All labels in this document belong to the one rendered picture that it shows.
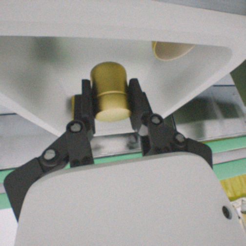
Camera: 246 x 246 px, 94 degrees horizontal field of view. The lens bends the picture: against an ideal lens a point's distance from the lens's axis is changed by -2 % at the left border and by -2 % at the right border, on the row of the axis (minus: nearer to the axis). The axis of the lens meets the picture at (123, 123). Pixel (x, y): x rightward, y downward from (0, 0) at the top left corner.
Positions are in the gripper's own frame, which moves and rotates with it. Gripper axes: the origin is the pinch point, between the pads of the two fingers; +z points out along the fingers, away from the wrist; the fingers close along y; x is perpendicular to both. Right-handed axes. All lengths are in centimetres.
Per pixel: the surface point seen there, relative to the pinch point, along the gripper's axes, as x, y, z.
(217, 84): -8.5, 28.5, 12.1
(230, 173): -15.6, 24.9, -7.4
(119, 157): -22.9, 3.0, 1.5
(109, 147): -20.5, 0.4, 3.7
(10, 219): -42, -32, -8
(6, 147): -19.6, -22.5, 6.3
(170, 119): -10.5, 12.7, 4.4
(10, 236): -44, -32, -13
